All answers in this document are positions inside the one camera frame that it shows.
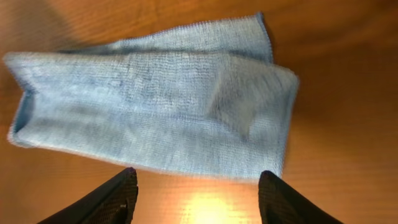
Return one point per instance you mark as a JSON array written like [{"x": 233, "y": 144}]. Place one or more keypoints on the blue microfiber cloth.
[{"x": 204, "y": 99}]

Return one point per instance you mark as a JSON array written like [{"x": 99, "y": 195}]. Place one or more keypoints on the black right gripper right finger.
[{"x": 279, "y": 203}]

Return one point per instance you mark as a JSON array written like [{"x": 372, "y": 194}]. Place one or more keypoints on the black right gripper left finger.
[{"x": 113, "y": 202}]

